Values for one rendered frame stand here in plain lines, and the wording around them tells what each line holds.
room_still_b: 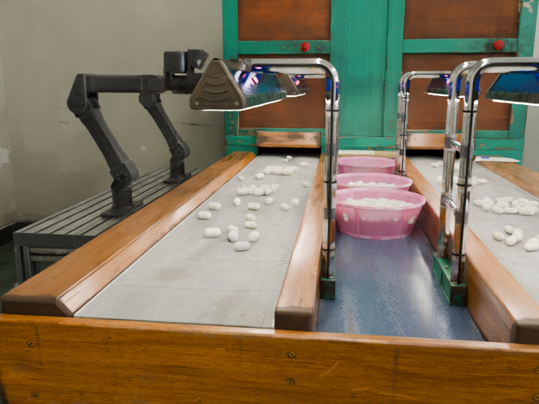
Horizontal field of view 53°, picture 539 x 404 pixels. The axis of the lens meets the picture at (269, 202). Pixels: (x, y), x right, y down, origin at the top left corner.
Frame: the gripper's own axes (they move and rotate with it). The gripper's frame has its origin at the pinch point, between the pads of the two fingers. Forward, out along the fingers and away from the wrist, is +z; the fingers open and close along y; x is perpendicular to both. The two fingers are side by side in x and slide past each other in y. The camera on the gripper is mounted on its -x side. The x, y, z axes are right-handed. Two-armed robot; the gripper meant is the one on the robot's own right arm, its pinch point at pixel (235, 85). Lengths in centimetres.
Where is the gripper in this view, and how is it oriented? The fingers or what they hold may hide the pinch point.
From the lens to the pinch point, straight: 167.2
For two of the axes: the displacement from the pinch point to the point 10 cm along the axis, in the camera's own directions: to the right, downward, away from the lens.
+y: 1.4, -2.1, 9.7
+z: 9.9, 0.4, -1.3
